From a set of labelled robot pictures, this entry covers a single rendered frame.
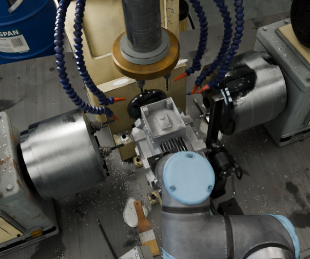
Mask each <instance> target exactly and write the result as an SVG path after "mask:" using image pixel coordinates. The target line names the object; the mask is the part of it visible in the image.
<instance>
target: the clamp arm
mask: <svg viewBox="0 0 310 259"><path fill-rule="evenodd" d="M224 99H225V98H224V96H223V95H222V93H220V94H217V95H215V96H212V98H211V106H210V114H209V122H208V130H207V138H206V147H207V149H211V146H212V147H213V146H214V144H215V145H217V139H218V133H219V128H220V122H221V117H222V111H223V105H224Z"/></svg>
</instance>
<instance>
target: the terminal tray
mask: <svg viewBox="0 0 310 259"><path fill-rule="evenodd" d="M168 100H170V102H168ZM144 108H147V109H146V110H144ZM141 114H142V115H141V117H142V121H143V124H144V127H145V129H146V132H147V135H148V136H149V139H150V142H151V145H152V146H153V149H155V150H156V149H157V148H159V145H160V146H162V144H163V145H164V142H165V143H166V144H167V141H168V142H170V140H171V141H173V139H174V140H176V138H177V140H178V139H179V137H180V139H181V137H183V139H186V126H185V124H184V122H183V120H182V118H181V116H180V114H179V112H178V110H177V108H176V106H175V104H174V102H173V100H172V98H171V97H170V98H167V99H164V100H161V101H158V102H155V103H152V104H148V105H145V106H142V107H141ZM180 124H182V127H180ZM155 133H158V134H157V135H155Z"/></svg>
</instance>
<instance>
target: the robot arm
mask: <svg viewBox="0 0 310 259"><path fill-rule="evenodd" d="M147 161H148V163H149V166H150V168H151V170H152V172H153V173H154V176H155V178H154V181H152V182H151V185H152V187H153V188H156V187H158V189H162V241H163V246H162V251H163V259H299V256H300V246H299V240H298V236H297V235H296V232H295V228H294V226H293V224H292V223H291V222H290V220H289V219H288V218H286V217H285V216H283V215H273V214H263V215H210V198H209V196H210V194H211V192H212V190H213V188H214V184H215V174H214V170H213V168H212V166H211V164H210V163H209V162H208V160H207V159H206V158H204V157H203V156H201V155H199V154H197V153H195V152H191V151H181V152H177V150H176V148H172V149H170V150H168V151H165V152H162V153H160V154H157V155H154V156H151V157H147Z"/></svg>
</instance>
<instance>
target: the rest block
mask: <svg viewBox="0 0 310 259"><path fill-rule="evenodd" d="M126 131H127V130H126ZM130 131H131V129H129V130H128V133H130ZM131 132H132V131H131ZM125 133H126V132H125ZM125 133H122V134H123V135H122V134H121V132H120V135H122V138H123V139H125V138H126V134H125ZM113 136H115V134H114V135H113ZM115 137H116V136H115ZM115 137H114V140H115V143H116V145H119V144H122V143H125V142H121V143H119V142H120V141H119V142H118V139H117V138H115ZM117 142H118V143H117ZM135 148H136V146H135V144H134V142H133V139H132V140H130V142H126V143H125V145H124V146H123V147H120V148H117V149H118V151H119V154H120V157H121V160H122V161H123V160H126V159H129V158H131V157H134V156H137V154H136V151H135Z"/></svg>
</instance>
